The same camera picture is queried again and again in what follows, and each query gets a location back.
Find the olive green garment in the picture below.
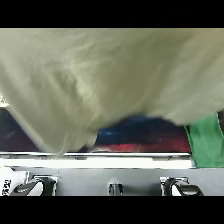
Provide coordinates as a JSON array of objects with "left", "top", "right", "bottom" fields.
[{"left": 0, "top": 27, "right": 224, "bottom": 157}]

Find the silver frame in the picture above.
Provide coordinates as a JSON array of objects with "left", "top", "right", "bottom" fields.
[{"left": 0, "top": 151, "right": 224, "bottom": 197}]

